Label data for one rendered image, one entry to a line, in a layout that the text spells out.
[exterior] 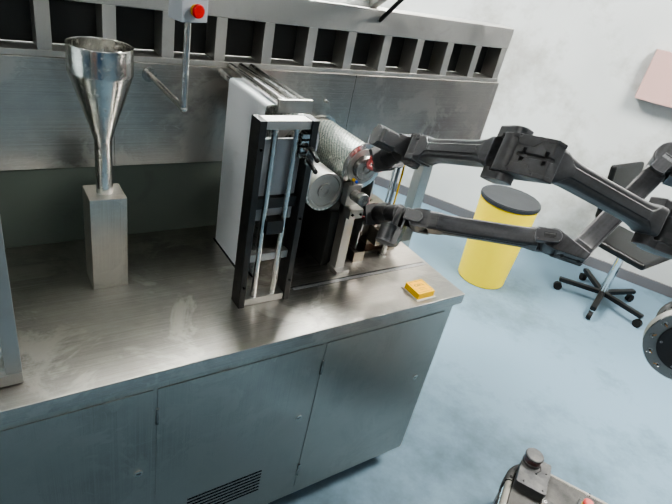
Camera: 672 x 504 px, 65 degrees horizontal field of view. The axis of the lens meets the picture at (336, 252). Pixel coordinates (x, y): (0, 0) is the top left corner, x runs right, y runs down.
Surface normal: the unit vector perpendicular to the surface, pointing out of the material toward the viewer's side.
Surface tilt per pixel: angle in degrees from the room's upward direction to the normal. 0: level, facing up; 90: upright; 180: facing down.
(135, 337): 0
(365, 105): 90
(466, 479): 0
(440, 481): 0
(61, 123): 90
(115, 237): 90
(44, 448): 90
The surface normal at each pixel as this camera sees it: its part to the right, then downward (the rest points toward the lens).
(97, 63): 0.31, 0.53
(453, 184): -0.47, 0.37
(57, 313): 0.18, -0.85
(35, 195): 0.53, 0.51
